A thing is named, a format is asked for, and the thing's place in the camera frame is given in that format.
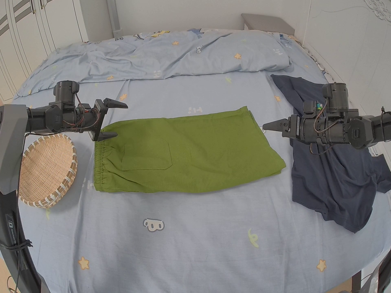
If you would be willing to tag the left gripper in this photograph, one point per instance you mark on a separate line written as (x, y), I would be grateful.
(97, 121)

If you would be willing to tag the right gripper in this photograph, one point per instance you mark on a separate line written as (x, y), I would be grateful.
(308, 128)

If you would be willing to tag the green shorts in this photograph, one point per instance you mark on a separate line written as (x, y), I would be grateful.
(198, 151)

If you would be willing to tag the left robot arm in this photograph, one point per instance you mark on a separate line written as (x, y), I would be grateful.
(12, 139)

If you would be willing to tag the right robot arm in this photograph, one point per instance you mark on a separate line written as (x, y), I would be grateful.
(360, 131)

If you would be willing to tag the dark blue garment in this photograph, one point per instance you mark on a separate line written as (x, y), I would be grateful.
(330, 188)

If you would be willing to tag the round woven basket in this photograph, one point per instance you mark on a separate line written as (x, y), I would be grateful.
(49, 169)

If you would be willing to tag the bed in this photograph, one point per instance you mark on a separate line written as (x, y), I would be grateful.
(198, 240)

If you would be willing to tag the pale blue quilt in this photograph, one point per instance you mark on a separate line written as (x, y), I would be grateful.
(183, 56)

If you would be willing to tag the grey bedside table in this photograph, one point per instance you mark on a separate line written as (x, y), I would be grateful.
(265, 21)

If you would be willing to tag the white wardrobe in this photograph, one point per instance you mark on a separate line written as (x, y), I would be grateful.
(45, 26)

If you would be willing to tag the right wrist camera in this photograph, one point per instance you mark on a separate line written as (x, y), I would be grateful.
(310, 108)

